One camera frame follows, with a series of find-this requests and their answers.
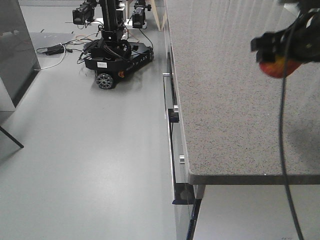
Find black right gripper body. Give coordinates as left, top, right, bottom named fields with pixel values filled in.
left=250, top=0, right=320, bottom=63

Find red yellow apple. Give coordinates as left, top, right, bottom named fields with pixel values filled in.
left=259, top=55, right=302, bottom=79

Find grey speckled kitchen counter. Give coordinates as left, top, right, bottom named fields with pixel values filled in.
left=162, top=0, right=320, bottom=240

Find light wooden easel legs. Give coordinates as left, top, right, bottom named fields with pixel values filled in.
left=125, top=0, right=163, bottom=32

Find black wheeled mobile robot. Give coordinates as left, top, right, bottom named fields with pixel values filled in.
left=72, top=0, right=154, bottom=90

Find black power adapter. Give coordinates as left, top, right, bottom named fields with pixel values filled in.
left=44, top=44, right=65, bottom=56

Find grey cabinet at left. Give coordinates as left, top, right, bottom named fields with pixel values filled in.
left=0, top=0, right=40, bottom=123

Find black chair leg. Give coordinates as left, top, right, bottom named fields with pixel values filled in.
left=0, top=126, right=25, bottom=149

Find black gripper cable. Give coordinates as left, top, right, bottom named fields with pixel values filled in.
left=278, top=14, right=305, bottom=240

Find white floor cable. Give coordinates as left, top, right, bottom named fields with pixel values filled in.
left=34, top=46, right=67, bottom=72

